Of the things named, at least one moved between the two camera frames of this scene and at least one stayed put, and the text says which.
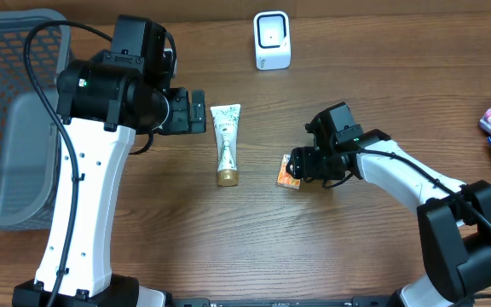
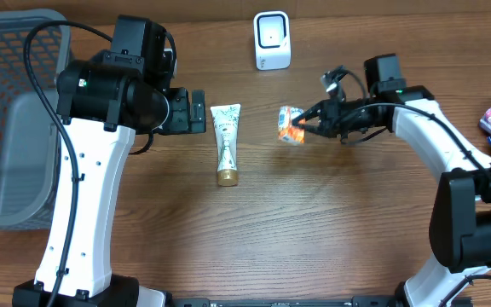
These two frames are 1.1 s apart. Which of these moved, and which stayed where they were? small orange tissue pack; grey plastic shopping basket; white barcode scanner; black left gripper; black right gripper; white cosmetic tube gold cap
Moved: black right gripper; small orange tissue pack
Stayed: grey plastic shopping basket; black left gripper; white cosmetic tube gold cap; white barcode scanner
